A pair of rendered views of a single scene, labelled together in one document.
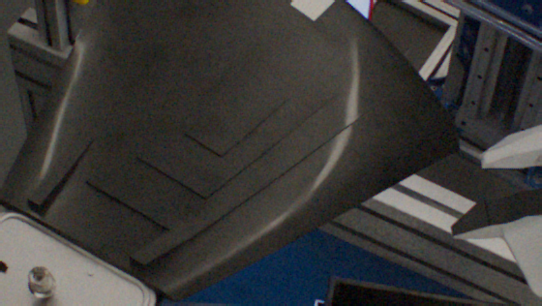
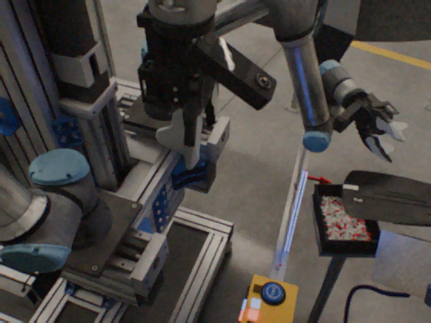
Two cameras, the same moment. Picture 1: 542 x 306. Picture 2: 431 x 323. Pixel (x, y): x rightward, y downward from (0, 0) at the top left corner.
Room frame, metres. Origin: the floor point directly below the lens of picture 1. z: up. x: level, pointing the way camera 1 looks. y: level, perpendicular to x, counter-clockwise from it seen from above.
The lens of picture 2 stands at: (0.83, 0.54, 1.91)
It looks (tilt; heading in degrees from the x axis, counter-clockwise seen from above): 48 degrees down; 261
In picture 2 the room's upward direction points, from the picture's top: straight up
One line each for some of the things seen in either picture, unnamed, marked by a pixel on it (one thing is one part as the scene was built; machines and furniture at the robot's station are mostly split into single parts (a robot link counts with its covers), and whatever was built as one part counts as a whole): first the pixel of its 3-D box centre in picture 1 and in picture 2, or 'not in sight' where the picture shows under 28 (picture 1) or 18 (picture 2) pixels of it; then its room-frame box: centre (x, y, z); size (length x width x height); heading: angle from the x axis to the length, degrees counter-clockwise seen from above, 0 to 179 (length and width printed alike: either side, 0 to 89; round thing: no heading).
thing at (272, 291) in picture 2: not in sight; (272, 293); (0.65, 0.16, 1.08); 0.04 x 0.04 x 0.02
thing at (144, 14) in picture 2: not in sight; (180, 58); (0.80, 0.09, 1.62); 0.09 x 0.08 x 0.12; 154
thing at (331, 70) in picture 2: not in sight; (334, 80); (0.33, -0.40, 1.18); 0.11 x 0.08 x 0.09; 101
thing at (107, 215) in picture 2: not in sight; (77, 211); (1.07, -0.11, 1.09); 0.15 x 0.15 x 0.10
